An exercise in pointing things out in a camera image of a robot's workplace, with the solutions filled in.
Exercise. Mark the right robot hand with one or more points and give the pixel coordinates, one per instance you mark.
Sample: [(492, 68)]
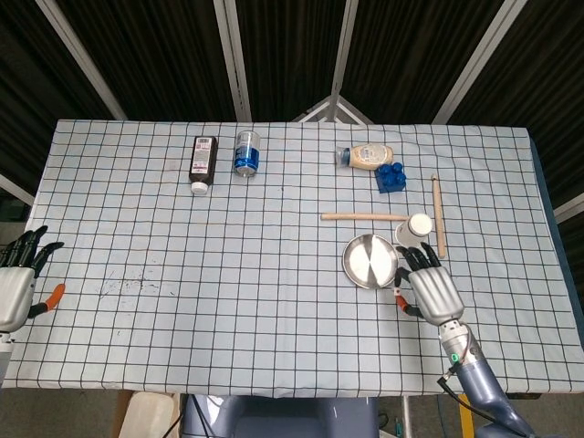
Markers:
[(435, 292)]

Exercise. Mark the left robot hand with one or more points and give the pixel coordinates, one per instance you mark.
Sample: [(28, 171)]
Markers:
[(16, 292)]

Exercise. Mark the white paper cup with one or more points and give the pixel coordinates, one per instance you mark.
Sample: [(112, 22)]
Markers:
[(413, 230)]

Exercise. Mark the round metal plate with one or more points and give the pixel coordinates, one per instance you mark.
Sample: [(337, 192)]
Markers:
[(370, 261)]

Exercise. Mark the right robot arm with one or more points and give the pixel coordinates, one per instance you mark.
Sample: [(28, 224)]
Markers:
[(479, 383)]

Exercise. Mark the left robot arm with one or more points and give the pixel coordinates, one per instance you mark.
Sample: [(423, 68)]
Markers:
[(4, 351)]

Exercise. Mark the tapered wooden stick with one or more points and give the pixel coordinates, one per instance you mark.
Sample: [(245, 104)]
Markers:
[(439, 214)]

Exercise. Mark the long wooden stick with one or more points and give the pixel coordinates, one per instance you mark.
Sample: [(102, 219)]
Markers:
[(365, 217)]

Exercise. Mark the blue building block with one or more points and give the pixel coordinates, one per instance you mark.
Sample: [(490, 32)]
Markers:
[(390, 180)]

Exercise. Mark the metal table leg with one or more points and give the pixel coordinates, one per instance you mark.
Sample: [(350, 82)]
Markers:
[(407, 417)]

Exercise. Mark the mayonnaise squeeze bottle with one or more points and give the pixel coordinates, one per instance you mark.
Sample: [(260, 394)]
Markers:
[(369, 156)]

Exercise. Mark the checkered light blue tablecloth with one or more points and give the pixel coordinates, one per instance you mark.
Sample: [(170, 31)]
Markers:
[(274, 274)]

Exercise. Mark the white plastic container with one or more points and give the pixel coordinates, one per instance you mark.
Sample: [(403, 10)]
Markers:
[(150, 415)]

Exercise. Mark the grey-blue robot torso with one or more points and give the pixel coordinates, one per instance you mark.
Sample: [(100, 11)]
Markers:
[(274, 420)]

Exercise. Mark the brown bottle white cap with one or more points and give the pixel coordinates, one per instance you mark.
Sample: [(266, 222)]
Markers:
[(203, 159)]

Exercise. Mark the blue drink can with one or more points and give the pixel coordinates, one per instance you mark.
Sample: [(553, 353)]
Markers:
[(246, 155)]

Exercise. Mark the dark pleated curtain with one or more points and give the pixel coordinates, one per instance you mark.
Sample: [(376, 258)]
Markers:
[(159, 55)]

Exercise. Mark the white frame post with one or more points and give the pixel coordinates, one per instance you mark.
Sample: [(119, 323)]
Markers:
[(570, 207), (82, 59), (343, 50), (476, 64), (235, 64), (16, 189)]

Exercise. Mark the yellow post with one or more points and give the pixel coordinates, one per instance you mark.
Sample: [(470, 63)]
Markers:
[(464, 417)]

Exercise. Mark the white triangular frame brace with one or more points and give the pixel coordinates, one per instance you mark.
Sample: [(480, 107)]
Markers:
[(319, 109)]

